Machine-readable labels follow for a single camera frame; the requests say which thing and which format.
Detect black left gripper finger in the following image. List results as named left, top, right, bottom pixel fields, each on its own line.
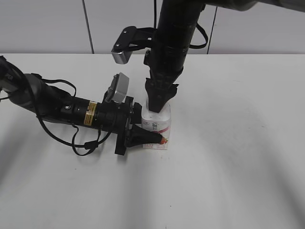
left=131, top=102, right=142, bottom=124
left=126, top=125, right=163, bottom=147

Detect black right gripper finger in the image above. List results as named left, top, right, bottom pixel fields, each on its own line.
left=145, top=78, right=179, bottom=113

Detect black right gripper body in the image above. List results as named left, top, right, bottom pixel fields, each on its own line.
left=143, top=42, right=190, bottom=91

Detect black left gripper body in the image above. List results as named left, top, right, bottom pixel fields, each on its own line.
left=95, top=96, right=133, bottom=156

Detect white yili changqing bottle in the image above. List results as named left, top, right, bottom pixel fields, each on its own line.
left=142, top=98, right=171, bottom=150

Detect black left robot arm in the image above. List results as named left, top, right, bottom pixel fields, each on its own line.
left=0, top=56, right=146, bottom=156

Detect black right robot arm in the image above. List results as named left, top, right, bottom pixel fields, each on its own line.
left=120, top=0, right=258, bottom=113

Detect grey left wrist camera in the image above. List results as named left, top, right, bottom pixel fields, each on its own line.
left=105, top=73, right=129, bottom=103

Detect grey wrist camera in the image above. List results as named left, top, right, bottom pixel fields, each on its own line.
left=105, top=73, right=129, bottom=103
left=112, top=26, right=156, bottom=64

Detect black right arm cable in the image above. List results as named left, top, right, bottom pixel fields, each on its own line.
left=152, top=4, right=218, bottom=55

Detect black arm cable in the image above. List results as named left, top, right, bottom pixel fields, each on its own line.
left=0, top=57, right=112, bottom=156
left=152, top=4, right=218, bottom=55

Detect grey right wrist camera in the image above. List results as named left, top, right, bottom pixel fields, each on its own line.
left=112, top=26, right=156, bottom=64

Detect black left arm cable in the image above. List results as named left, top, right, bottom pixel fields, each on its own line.
left=0, top=57, right=112, bottom=156

